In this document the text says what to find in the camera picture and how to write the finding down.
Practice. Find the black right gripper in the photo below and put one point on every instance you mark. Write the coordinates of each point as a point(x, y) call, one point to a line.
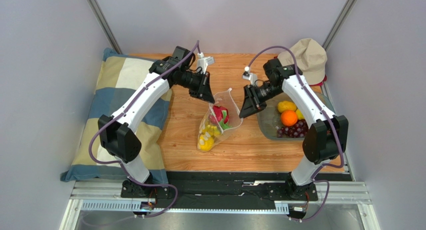
point(251, 96)

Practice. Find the yellow potato toy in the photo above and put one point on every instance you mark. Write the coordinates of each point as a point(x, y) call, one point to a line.
point(285, 105)

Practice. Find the orange fruit toy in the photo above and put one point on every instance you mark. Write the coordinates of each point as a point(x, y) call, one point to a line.
point(289, 118)

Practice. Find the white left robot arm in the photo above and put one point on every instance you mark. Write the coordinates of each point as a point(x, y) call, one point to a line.
point(117, 132)

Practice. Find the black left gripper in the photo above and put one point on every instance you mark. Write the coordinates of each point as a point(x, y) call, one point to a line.
point(203, 91)

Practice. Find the small yellow lemon toy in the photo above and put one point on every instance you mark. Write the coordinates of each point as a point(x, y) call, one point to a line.
point(299, 114)

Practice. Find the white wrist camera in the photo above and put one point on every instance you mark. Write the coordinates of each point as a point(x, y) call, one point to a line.
point(203, 62)
point(249, 76)

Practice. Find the yellow banana bunch toy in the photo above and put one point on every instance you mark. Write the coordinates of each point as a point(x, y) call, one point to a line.
point(211, 131)

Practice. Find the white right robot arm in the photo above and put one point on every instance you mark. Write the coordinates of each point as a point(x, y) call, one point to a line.
point(327, 134)

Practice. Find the dark red grape bunch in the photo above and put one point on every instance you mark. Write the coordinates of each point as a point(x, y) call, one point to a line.
point(298, 130)

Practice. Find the clear polka-dot zip bag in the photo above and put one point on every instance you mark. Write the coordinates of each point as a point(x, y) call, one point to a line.
point(223, 98)

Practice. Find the red dragon fruit toy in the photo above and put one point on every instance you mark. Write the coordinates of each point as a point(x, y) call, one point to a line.
point(220, 116)

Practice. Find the blue beige checkered pillow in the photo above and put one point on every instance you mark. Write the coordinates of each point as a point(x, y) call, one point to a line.
point(119, 78)

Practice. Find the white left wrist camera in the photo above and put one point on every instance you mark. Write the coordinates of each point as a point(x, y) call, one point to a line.
point(203, 62)

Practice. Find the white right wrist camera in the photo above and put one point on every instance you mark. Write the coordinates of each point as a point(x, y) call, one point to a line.
point(249, 76)

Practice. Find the clear grey plastic tray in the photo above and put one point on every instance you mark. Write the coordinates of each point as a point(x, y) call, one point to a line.
point(269, 120)

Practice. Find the black table front rail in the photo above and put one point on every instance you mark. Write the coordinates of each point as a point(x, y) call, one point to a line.
point(214, 190)

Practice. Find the yellow pear toy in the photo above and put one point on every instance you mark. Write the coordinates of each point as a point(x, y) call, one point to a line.
point(205, 143)

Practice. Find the aluminium frame base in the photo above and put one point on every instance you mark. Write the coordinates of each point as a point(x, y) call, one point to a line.
point(109, 205)

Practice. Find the beige bucket hat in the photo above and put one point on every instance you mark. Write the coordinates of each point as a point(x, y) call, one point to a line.
point(311, 59)

